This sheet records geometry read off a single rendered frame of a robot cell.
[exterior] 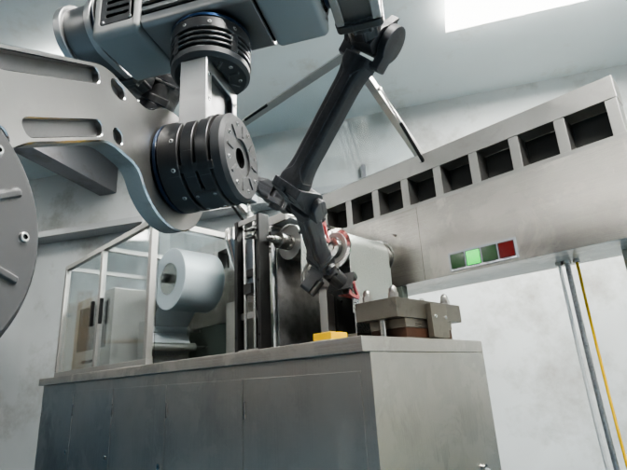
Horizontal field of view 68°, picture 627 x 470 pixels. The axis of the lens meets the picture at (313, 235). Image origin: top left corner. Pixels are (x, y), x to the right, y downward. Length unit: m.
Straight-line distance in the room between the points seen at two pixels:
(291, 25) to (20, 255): 0.64
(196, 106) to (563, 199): 1.24
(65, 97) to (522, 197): 1.43
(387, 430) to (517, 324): 2.69
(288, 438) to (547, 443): 2.69
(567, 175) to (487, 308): 2.28
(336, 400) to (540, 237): 0.84
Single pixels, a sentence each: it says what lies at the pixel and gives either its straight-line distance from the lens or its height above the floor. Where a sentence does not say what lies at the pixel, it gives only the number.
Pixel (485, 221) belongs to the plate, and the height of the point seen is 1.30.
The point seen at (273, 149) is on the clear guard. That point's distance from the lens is 2.25.
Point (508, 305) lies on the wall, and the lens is 3.86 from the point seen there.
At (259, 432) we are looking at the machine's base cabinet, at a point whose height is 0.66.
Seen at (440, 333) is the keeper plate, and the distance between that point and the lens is 1.60.
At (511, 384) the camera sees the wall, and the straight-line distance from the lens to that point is 3.82.
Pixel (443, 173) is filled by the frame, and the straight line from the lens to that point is 1.91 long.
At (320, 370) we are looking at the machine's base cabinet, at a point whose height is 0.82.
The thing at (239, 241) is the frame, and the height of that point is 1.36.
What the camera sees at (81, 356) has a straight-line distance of 3.00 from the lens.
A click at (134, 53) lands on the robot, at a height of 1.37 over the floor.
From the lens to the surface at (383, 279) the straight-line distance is 1.76.
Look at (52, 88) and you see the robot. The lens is 0.61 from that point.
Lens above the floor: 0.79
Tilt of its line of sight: 18 degrees up
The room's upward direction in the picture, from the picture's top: 3 degrees counter-clockwise
